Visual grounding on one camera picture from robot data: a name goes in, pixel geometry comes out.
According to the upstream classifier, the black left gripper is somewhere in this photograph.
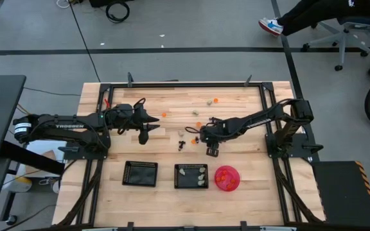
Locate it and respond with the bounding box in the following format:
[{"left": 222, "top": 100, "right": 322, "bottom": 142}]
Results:
[{"left": 112, "top": 104, "right": 161, "bottom": 145}]

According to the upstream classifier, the pink translucent plastic bowl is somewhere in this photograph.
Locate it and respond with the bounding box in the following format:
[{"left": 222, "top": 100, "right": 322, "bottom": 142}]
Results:
[{"left": 214, "top": 165, "right": 241, "bottom": 193}]

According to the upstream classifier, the black slotted plastic basket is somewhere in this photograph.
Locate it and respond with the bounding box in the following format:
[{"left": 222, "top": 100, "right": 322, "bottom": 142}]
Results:
[
  {"left": 122, "top": 160, "right": 159, "bottom": 188},
  {"left": 173, "top": 163, "right": 209, "bottom": 189}
]

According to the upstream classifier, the white blue red sneaker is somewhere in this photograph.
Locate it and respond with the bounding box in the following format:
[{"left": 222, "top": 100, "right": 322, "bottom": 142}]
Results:
[{"left": 258, "top": 17, "right": 284, "bottom": 36}]

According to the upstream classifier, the black box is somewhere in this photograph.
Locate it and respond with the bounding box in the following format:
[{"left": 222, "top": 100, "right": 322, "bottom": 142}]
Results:
[{"left": 89, "top": 0, "right": 134, "bottom": 8}]

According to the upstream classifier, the black hazard-striped platform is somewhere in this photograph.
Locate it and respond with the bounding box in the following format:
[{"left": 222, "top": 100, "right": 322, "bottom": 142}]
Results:
[{"left": 311, "top": 160, "right": 370, "bottom": 228}]

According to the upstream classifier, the white yellow round container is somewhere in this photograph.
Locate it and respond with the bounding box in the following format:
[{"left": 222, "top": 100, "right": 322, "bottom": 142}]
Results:
[{"left": 3, "top": 175, "right": 33, "bottom": 193}]

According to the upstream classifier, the grey office chair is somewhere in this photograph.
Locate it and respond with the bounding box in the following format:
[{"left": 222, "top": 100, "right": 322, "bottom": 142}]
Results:
[{"left": 301, "top": 0, "right": 370, "bottom": 72}]

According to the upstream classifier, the thin black floor cable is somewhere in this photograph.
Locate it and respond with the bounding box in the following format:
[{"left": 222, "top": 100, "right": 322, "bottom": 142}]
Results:
[{"left": 22, "top": 86, "right": 82, "bottom": 97}]

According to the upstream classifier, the long black floor cable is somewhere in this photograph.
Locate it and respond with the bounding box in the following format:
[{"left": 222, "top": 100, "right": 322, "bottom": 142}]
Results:
[{"left": 67, "top": 0, "right": 101, "bottom": 83}]

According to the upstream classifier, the coiled black cable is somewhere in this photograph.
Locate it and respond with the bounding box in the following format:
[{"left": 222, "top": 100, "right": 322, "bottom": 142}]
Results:
[{"left": 105, "top": 0, "right": 130, "bottom": 24}]

